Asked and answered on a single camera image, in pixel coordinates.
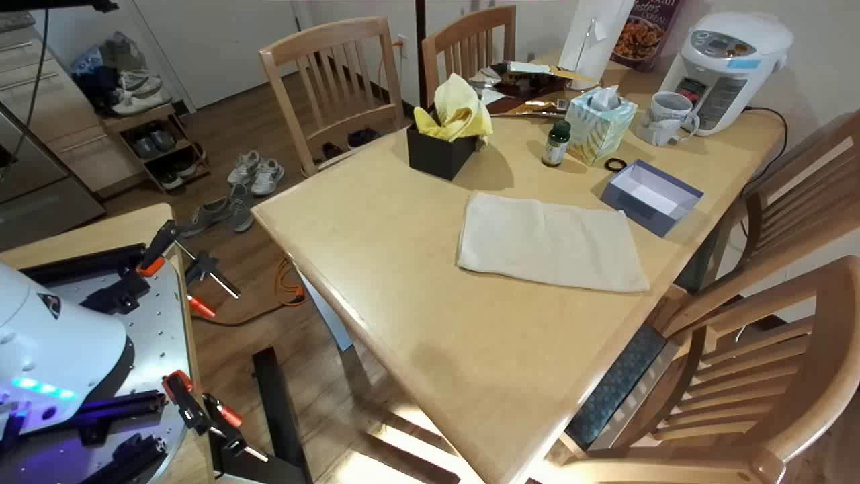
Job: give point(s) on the white cloth towel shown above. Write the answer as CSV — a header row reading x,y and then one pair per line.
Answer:
x,y
547,243

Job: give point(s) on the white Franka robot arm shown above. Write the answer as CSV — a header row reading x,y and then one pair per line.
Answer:
x,y
53,349

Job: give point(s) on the black square box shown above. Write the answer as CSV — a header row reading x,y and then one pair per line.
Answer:
x,y
439,153

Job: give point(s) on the metal table leg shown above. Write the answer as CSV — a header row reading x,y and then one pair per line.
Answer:
x,y
337,332

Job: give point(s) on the yellow cloth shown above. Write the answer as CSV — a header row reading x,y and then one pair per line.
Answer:
x,y
458,107

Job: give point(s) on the small green-capped bottle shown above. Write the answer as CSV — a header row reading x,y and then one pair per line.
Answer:
x,y
555,147

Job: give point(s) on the black vertical pole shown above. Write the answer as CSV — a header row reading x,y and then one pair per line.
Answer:
x,y
419,53

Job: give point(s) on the dark brown wallet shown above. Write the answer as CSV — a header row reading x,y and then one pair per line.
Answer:
x,y
533,82

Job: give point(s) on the grey shoe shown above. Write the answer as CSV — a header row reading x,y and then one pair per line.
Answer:
x,y
205,216
239,213

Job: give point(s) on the teal patterned tissue box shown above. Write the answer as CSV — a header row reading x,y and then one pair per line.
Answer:
x,y
595,129

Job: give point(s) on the narrow slatted wooden chair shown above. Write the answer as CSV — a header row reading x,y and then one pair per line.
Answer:
x,y
466,25

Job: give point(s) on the blue and white flat box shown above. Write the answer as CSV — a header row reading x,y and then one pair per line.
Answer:
x,y
647,196

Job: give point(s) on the black metal stand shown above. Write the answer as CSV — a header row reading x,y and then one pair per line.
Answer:
x,y
272,403

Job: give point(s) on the orange black bar clamp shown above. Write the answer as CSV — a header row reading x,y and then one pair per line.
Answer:
x,y
160,243
203,267
182,389

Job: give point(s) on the wide slatted wooden chair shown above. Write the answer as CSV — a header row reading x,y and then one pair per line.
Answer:
x,y
324,39

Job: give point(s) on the dark blue seat cushion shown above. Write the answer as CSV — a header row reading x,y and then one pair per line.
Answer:
x,y
619,384

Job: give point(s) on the white paper bag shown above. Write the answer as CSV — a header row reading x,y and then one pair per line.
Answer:
x,y
592,36

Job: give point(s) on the white mug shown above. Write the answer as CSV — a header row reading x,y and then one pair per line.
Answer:
x,y
666,117

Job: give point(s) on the wooden shoe rack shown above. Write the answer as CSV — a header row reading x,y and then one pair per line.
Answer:
x,y
157,151

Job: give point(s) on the purple snack bag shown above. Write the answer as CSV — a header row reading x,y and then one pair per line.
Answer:
x,y
645,36

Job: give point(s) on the white shoes pair on rack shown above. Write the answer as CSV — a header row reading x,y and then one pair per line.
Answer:
x,y
137,98

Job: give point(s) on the wooden robot mounting table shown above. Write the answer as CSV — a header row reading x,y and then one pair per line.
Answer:
x,y
90,229

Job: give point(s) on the white electric water boiler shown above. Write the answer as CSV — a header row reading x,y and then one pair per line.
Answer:
x,y
725,61

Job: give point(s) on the light wood dresser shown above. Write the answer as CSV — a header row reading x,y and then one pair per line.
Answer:
x,y
80,142

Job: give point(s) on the wooden chair with bare seat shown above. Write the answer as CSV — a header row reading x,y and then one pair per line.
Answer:
x,y
807,189

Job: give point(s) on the wooden chair with blue cushion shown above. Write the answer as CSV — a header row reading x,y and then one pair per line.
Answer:
x,y
807,393

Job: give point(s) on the black overhead bar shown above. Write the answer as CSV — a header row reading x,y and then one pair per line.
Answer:
x,y
53,4

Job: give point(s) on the black bracket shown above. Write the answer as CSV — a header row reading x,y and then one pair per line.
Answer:
x,y
115,293
115,415

